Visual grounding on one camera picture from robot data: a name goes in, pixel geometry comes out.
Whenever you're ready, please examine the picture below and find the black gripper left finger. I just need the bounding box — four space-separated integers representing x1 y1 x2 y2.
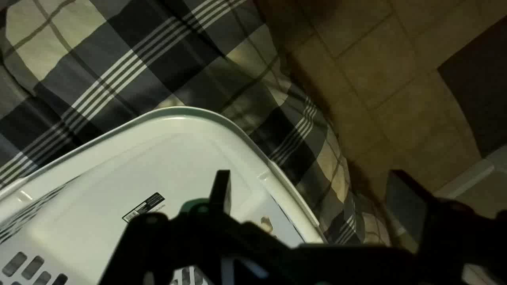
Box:
208 169 233 216

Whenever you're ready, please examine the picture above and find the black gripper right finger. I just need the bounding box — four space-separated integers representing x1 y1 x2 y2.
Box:
384 169 442 254

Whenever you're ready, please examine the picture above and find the white plastic laundry basket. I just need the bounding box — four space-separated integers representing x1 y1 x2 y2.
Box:
0 105 326 285

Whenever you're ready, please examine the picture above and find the black barcode label sticker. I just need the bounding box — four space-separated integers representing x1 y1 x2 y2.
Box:
120 192 166 226

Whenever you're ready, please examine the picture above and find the dark brown furniture panel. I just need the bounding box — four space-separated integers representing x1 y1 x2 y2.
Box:
436 15 507 161

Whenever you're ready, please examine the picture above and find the black white plaid blanket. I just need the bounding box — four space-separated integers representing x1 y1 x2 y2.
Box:
0 0 393 248

